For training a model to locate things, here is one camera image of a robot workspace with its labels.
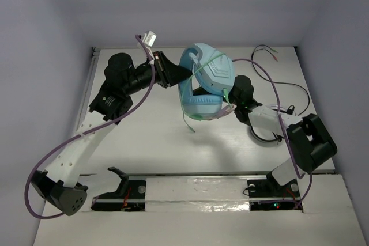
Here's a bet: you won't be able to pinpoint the light blue headphones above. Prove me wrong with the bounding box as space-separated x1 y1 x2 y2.
178 43 235 120

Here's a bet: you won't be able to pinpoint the green headphone cable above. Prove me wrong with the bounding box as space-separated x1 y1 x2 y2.
180 52 240 133

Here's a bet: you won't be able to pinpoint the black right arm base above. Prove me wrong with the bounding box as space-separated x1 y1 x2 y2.
242 174 303 211

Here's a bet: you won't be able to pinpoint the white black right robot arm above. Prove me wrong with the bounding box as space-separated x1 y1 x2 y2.
228 75 337 196

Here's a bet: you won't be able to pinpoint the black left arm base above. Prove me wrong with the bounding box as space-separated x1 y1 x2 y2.
91 167 146 212

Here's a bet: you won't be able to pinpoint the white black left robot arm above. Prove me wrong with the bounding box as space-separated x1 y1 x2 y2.
28 51 191 216

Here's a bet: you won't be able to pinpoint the clear tape roll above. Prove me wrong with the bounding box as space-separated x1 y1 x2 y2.
249 127 284 147

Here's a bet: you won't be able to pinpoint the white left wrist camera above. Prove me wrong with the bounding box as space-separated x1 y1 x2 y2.
139 31 157 48

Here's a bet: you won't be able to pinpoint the black audio splitter cable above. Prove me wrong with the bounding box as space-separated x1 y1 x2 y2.
251 44 311 116

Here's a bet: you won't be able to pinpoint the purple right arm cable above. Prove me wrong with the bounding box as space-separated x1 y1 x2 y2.
233 58 314 209

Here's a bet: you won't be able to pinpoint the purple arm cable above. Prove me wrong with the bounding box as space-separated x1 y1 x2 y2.
25 34 158 220
233 58 314 209

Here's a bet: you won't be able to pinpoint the metal rail strip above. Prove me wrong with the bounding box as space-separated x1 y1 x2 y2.
128 171 270 177

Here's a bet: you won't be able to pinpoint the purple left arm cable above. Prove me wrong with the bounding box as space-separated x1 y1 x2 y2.
25 34 158 220

